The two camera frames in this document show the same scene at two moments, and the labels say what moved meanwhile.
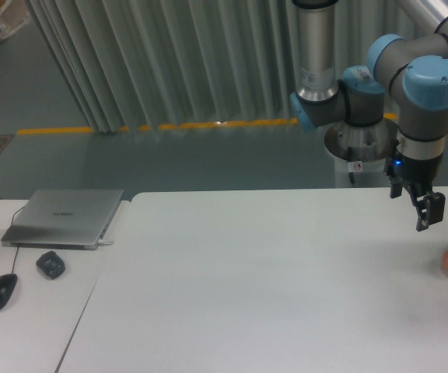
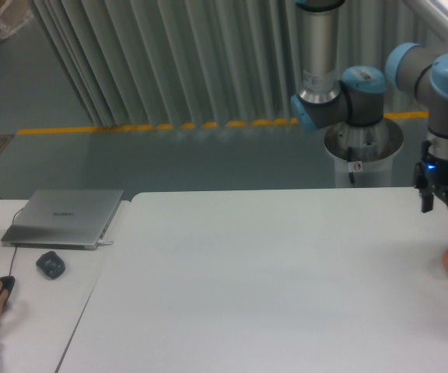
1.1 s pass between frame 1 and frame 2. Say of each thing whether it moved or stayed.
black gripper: moved
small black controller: stayed
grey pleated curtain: stayed
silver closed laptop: stayed
